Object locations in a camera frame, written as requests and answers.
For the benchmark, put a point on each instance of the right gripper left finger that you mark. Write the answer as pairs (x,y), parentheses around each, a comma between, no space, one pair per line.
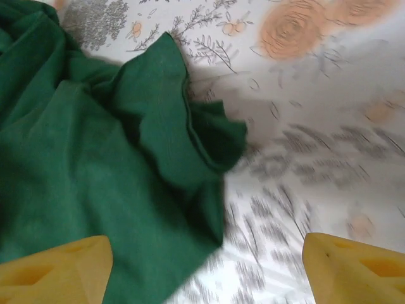
(57,275)

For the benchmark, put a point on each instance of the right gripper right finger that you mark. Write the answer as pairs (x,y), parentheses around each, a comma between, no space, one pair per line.
(348,275)

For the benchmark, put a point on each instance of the dark green t-shirt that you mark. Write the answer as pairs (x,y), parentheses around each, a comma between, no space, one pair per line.
(95,158)

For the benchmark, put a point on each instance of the floral print tablecloth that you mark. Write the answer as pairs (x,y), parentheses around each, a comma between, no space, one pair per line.
(316,111)

